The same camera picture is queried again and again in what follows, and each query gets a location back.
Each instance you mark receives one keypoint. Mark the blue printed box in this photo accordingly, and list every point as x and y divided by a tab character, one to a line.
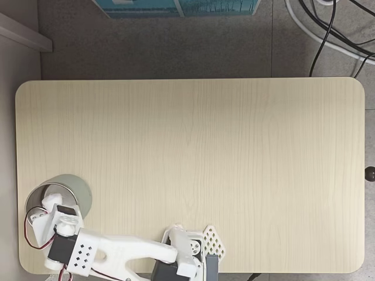
175	7

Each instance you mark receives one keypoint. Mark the dark round table knob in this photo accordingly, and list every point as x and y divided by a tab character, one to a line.
370	174

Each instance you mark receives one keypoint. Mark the pale green steel cup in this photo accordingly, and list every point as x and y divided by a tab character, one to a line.
79	190

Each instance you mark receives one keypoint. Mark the grey table clamp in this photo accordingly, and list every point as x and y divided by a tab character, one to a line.
212	267

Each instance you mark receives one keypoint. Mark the white perforated board holder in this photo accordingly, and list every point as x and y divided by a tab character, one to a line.
215	241

